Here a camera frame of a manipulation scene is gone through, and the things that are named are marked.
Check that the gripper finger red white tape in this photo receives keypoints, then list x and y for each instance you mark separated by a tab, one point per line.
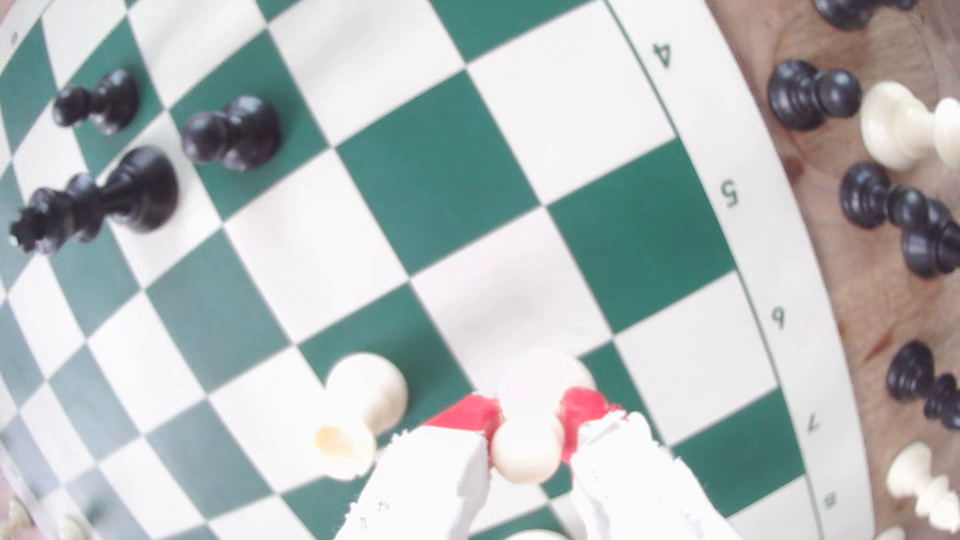
427	487
630	495

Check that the white chess pawn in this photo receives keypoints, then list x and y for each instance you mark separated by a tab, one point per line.
527	450
15	515

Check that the white chess piece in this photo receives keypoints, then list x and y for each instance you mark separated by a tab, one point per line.
536	535
890	535

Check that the white chess bishop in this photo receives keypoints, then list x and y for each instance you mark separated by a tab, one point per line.
911	472

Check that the black chess pawn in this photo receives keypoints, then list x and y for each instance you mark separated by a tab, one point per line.
112	101
909	371
247	133
795	94
862	195

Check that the black tall chess piece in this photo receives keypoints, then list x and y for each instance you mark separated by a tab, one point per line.
930	251

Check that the black chess queen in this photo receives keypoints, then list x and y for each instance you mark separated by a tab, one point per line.
139	191

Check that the white chess queen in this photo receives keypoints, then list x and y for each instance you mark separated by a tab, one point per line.
892	124

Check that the black chess rook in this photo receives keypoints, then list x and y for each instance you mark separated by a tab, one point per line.
844	11

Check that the white pawn on board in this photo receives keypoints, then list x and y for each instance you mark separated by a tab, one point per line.
367	390

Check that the green and white chessboard mat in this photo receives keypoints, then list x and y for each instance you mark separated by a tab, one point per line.
435	172

